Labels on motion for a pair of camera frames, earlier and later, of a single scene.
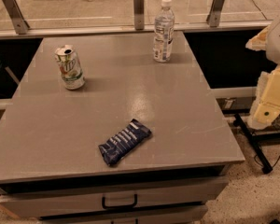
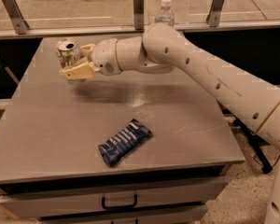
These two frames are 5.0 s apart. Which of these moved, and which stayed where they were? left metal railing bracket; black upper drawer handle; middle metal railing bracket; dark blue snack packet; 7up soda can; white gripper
Moved: 7up soda can; white gripper
Stayed: black upper drawer handle; middle metal railing bracket; left metal railing bracket; dark blue snack packet
